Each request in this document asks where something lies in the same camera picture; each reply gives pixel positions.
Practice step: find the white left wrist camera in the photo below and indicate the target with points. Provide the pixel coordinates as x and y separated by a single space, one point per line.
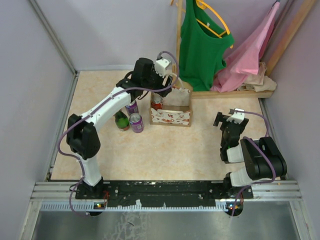
161 66

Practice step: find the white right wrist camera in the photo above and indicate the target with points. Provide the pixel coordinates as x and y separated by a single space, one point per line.
237 116

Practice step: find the patterned canvas tote bag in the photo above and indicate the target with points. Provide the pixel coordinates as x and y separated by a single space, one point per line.
177 107

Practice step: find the wooden clothes rack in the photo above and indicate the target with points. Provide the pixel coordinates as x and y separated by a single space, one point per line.
287 37

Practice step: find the purple can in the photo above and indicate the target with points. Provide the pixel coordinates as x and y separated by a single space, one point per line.
132 108
136 122

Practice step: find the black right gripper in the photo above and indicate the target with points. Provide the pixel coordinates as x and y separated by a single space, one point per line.
227 121

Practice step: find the aluminium rail frame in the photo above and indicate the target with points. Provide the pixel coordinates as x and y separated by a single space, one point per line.
266 211

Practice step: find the green tank top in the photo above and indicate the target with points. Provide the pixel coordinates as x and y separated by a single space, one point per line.
202 52

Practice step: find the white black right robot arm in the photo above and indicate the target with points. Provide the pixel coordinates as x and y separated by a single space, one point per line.
255 160

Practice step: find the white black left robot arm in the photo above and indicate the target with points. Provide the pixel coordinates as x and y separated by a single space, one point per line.
82 130

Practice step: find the yellow clothes hanger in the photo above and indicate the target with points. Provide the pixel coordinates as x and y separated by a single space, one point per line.
215 20

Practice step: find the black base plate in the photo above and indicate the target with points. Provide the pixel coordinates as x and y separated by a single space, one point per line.
177 193

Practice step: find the red can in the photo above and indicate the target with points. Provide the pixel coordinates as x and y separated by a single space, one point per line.
157 102

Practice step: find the green glass bottle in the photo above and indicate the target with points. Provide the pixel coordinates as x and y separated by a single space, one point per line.
122 121

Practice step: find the pink shirt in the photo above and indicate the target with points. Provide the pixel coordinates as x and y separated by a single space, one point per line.
246 58

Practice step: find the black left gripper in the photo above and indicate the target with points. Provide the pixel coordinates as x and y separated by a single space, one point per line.
164 88

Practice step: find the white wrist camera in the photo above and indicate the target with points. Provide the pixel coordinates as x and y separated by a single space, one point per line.
237 116
161 66

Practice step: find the beige cloth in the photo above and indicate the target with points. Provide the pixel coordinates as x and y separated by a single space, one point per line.
258 82

